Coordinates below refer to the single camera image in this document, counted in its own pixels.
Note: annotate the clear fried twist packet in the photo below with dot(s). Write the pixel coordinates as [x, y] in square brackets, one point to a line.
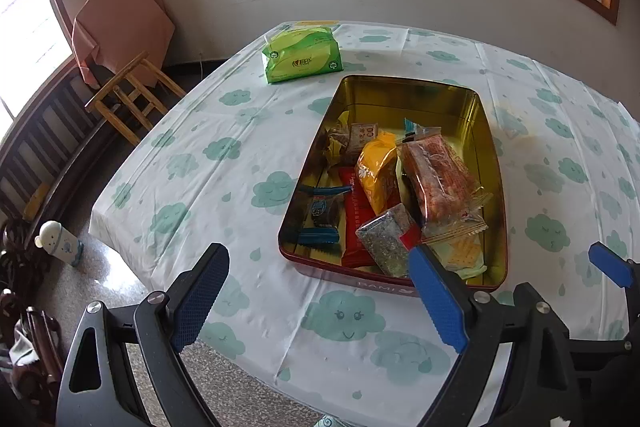
[362, 133]

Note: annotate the cloud print tablecloth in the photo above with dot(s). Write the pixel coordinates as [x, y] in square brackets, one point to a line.
[225, 117]

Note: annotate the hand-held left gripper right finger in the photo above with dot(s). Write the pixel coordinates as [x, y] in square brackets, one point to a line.
[440, 302]

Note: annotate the blue cracker packet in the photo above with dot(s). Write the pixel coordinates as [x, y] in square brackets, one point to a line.
[465, 254]

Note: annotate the dark wooden bench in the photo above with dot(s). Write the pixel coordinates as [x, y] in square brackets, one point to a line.
[50, 132]

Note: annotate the red snack packet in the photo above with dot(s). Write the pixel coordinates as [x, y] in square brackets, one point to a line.
[357, 217]

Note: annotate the side window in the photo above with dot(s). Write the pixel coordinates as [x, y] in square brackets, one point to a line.
[30, 32]

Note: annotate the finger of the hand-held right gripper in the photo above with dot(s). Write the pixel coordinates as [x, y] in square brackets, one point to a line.
[605, 346]
[610, 264]

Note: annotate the green tissue pack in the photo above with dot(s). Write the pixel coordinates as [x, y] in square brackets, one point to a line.
[300, 57]

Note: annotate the white bear bottle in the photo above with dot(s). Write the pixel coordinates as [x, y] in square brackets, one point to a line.
[62, 247]

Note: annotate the blue round cake packet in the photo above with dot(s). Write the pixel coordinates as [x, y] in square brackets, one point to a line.
[320, 209]

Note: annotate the dark carved wooden chair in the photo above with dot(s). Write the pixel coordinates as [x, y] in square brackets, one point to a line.
[30, 332]

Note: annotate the orange snack packet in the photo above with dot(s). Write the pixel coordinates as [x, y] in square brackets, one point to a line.
[377, 172]

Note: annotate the grey sesame bar packet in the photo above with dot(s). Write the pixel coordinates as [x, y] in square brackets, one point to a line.
[387, 239]

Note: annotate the small blue candy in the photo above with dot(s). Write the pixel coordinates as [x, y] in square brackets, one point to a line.
[410, 125]

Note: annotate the wooden stool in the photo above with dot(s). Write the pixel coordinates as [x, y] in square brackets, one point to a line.
[116, 79]

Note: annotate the folded table with pink cloth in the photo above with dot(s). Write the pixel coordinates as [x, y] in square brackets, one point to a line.
[120, 17]

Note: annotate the red tin box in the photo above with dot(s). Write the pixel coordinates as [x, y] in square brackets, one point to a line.
[450, 107]

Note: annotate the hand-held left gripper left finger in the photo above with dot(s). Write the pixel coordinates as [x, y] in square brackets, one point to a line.
[200, 297]

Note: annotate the red sausage packet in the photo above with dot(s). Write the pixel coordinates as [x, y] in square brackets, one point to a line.
[440, 187]

